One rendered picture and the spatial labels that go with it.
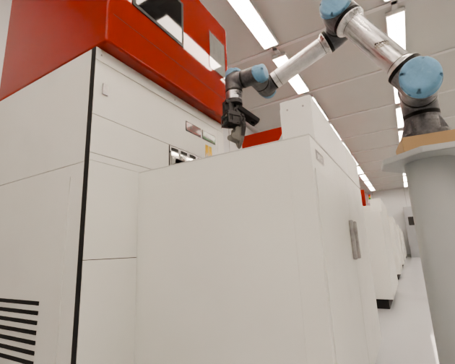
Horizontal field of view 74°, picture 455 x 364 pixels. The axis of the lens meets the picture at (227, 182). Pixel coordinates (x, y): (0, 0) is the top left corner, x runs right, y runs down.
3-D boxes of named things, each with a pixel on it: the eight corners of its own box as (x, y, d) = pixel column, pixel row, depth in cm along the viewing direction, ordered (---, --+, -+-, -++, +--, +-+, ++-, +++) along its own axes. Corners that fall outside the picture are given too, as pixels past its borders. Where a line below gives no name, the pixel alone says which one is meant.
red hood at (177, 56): (-4, 102, 136) (12, -8, 149) (135, 149, 205) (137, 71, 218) (107, 40, 99) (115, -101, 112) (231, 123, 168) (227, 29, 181)
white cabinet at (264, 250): (131, 435, 91) (138, 172, 109) (262, 344, 172) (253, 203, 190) (358, 520, 60) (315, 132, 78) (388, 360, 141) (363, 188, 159)
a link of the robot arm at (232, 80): (237, 63, 131) (221, 69, 135) (239, 86, 129) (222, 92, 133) (245, 72, 138) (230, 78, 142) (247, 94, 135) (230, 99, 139)
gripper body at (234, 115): (221, 129, 132) (220, 104, 134) (238, 132, 135) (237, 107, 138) (229, 123, 125) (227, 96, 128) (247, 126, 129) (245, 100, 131)
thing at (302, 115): (282, 146, 88) (279, 102, 92) (326, 179, 135) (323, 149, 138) (315, 139, 84) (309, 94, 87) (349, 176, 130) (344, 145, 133)
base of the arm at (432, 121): (446, 142, 111) (441, 117, 112) (457, 130, 97) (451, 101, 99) (399, 149, 117) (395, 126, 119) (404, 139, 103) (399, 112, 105)
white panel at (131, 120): (84, 160, 94) (92, 48, 103) (222, 195, 163) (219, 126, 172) (90, 159, 93) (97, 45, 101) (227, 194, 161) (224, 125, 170)
